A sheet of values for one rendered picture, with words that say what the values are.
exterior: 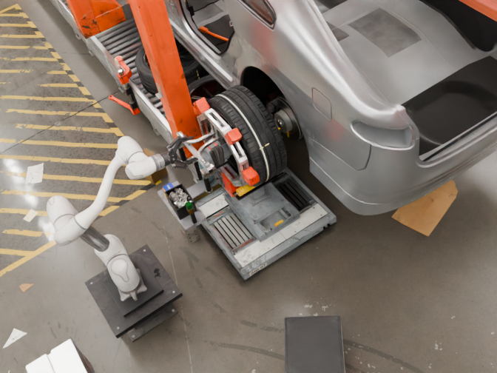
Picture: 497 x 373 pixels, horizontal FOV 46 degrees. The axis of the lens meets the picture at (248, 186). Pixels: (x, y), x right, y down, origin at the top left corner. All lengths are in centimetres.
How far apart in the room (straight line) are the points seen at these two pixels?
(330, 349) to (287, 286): 76
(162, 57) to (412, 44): 173
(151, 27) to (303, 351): 211
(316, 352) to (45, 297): 210
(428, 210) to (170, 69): 217
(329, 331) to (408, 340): 61
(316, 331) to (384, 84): 168
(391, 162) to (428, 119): 92
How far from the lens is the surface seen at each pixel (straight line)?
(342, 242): 443
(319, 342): 367
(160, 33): 370
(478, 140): 351
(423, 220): 456
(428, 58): 434
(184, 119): 415
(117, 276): 386
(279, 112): 401
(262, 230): 434
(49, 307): 465
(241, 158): 368
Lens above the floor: 369
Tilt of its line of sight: 50 degrees down
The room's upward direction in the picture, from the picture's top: 11 degrees counter-clockwise
